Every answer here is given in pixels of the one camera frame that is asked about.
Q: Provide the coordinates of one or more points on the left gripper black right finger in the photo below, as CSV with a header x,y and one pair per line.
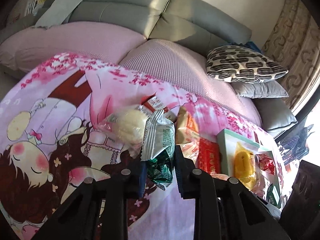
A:
x,y
225,209

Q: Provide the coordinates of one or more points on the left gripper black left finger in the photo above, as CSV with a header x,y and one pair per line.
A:
x,y
97,201

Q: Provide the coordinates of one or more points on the red gold cake packet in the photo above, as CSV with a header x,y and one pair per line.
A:
x,y
209,157

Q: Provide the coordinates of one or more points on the beige orange cracker packet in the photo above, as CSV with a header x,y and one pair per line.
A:
x,y
187,134

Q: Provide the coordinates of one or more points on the silver green snack packet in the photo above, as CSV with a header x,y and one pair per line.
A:
x,y
158,149

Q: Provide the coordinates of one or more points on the round white bun packet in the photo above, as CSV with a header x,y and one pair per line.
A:
x,y
127,124

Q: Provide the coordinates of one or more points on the yellow pastry packet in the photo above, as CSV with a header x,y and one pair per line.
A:
x,y
244,166

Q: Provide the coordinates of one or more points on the green small snack packet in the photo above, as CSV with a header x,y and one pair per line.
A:
x,y
273,195

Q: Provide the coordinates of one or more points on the mint green tray box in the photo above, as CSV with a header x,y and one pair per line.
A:
x,y
256,162

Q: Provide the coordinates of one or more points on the red foil candy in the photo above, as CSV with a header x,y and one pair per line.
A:
x,y
266,163

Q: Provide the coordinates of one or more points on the pink cartoon tablecloth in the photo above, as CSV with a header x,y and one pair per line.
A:
x,y
50,141

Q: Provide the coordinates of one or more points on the grey cushion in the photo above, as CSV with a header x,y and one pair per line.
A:
x,y
268,90

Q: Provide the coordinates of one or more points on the dark red biscuit packet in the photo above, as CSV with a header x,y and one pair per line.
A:
x,y
152,103

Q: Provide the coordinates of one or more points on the pink sofa seat cover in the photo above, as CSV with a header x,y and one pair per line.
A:
x,y
24,49

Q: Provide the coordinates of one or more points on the black white patterned pillow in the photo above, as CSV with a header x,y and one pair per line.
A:
x,y
234,63

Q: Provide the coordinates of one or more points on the beige patterned curtain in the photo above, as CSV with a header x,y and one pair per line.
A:
x,y
294,44

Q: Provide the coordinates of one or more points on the grey sectional sofa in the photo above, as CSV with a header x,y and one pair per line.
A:
x,y
193,24

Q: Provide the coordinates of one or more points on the light grey throw pillow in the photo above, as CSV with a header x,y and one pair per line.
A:
x,y
57,13

